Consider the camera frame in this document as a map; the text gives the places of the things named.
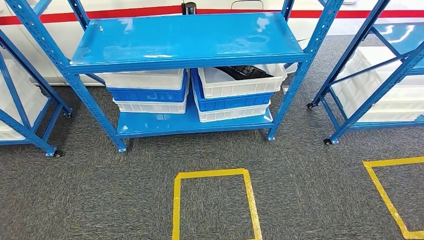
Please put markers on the small black object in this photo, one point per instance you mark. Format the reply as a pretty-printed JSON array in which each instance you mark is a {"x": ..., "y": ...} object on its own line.
[{"x": 245, "y": 72}]

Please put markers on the yellow floor tape square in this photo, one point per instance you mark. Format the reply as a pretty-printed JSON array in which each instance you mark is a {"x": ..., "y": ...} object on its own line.
[
  {"x": 215, "y": 173},
  {"x": 397, "y": 161}
]

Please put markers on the blue plastic crate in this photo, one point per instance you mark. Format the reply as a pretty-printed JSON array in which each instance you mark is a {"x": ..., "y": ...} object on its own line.
[
  {"x": 149, "y": 95},
  {"x": 232, "y": 103}
]

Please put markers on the white vehicle with red stripe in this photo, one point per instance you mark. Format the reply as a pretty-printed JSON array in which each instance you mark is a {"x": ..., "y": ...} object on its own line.
[{"x": 53, "y": 39}]

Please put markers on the small white floor plate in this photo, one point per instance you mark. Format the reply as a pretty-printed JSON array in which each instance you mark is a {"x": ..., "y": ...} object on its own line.
[{"x": 285, "y": 89}]

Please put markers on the blue metal shelf rack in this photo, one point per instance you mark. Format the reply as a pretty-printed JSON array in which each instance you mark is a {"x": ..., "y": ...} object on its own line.
[
  {"x": 26, "y": 134},
  {"x": 185, "y": 39},
  {"x": 400, "y": 36}
]

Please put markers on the white plastic bin stack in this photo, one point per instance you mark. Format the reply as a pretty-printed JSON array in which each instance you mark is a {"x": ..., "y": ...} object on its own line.
[
  {"x": 397, "y": 102},
  {"x": 33, "y": 99}
]

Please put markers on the black cylindrical post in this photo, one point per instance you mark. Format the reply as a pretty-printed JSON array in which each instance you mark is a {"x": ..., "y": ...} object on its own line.
[{"x": 189, "y": 8}]

